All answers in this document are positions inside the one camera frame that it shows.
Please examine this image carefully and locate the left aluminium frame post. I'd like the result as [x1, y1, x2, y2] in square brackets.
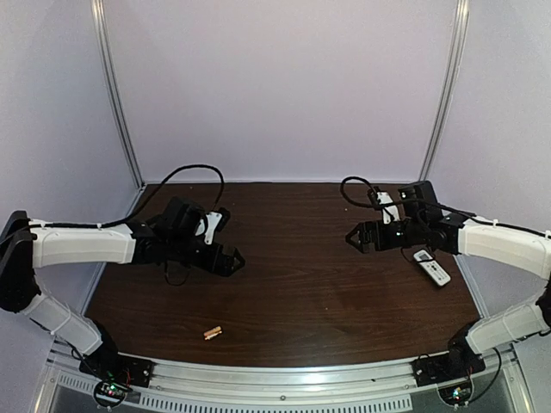
[90, 0, 145, 188]

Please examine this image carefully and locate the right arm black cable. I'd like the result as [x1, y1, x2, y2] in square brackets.
[340, 175, 384, 211]

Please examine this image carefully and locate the right aluminium frame post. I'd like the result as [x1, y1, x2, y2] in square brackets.
[418, 0, 470, 181]

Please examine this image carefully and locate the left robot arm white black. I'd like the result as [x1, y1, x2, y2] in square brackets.
[1, 197, 245, 371]

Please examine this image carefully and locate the left circuit board with LED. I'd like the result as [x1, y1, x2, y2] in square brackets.
[92, 380, 130, 409]

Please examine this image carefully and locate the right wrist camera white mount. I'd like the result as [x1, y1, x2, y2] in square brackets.
[368, 187, 399, 225]

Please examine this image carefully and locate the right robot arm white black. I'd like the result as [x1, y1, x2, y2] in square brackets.
[345, 181, 550, 358]

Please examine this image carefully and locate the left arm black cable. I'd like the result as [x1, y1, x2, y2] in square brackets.
[128, 163, 226, 225]

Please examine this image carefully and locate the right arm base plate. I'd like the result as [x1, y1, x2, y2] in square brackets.
[411, 353, 486, 387]

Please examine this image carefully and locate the orange AA battery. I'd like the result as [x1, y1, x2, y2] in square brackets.
[203, 326, 223, 340]
[204, 330, 223, 341]

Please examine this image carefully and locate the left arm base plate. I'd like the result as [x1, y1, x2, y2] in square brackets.
[78, 355, 154, 388]

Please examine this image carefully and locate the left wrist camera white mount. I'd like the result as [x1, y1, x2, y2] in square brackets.
[195, 208, 231, 245]

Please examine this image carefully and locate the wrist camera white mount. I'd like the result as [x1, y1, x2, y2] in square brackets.
[195, 208, 231, 245]
[368, 187, 399, 225]

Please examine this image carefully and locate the white remote control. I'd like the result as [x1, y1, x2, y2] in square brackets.
[413, 250, 451, 287]

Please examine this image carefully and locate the circuit board with led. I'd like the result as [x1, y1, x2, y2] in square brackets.
[92, 380, 130, 409]
[437, 381, 474, 408]

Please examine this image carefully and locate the aluminium front rail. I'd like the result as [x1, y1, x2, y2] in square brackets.
[42, 335, 526, 413]

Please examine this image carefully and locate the aluminium frame post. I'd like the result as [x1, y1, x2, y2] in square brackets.
[418, 0, 470, 181]
[90, 0, 145, 188]

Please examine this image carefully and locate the right circuit board with LED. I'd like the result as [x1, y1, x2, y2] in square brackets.
[437, 381, 474, 408]

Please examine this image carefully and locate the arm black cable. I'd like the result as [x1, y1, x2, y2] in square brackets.
[128, 163, 226, 225]
[340, 175, 384, 211]

